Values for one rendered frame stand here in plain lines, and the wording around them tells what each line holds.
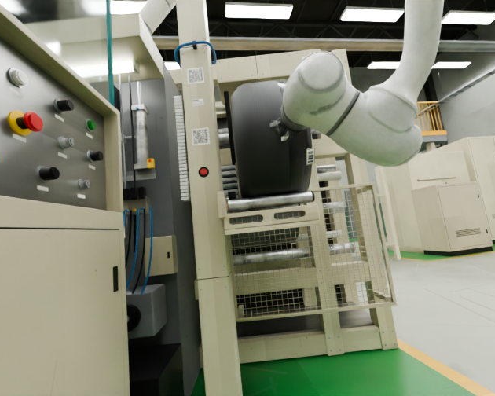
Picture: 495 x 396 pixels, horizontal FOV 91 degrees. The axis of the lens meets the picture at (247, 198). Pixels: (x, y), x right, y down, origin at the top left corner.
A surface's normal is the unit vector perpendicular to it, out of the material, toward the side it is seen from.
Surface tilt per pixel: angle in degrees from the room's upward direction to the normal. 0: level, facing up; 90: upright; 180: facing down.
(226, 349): 90
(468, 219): 90
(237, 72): 90
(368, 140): 126
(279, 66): 90
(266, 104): 76
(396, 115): 108
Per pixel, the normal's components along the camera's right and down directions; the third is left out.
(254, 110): -0.04, -0.31
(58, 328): 0.99, -0.11
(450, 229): 0.14, -0.15
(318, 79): -0.15, 0.18
